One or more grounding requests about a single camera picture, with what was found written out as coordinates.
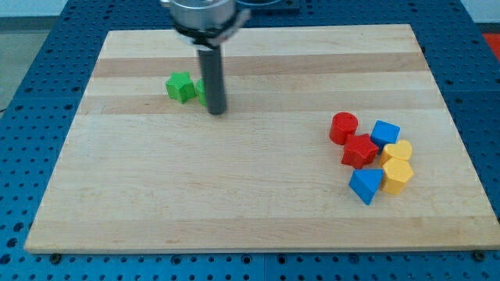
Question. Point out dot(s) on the green star block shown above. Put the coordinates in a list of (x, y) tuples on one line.
[(180, 87)]

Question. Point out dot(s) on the yellow heart block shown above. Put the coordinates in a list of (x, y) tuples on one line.
[(402, 150)]

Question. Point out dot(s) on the blue triangle block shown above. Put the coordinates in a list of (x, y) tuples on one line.
[(365, 183)]

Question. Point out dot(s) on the yellow pentagon block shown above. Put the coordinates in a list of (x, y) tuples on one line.
[(397, 173)]

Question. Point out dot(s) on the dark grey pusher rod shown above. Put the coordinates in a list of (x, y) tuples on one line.
[(211, 65)]

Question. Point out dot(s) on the red star block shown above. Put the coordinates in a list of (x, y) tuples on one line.
[(359, 150)]

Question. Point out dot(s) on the wooden board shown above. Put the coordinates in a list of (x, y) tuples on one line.
[(140, 173)]

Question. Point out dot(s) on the green block behind rod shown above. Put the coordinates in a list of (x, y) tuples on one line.
[(200, 90)]

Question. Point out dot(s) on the red cylinder block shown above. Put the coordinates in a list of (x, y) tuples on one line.
[(343, 124)]

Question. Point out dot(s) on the blue cube block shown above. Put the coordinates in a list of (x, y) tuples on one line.
[(384, 133)]

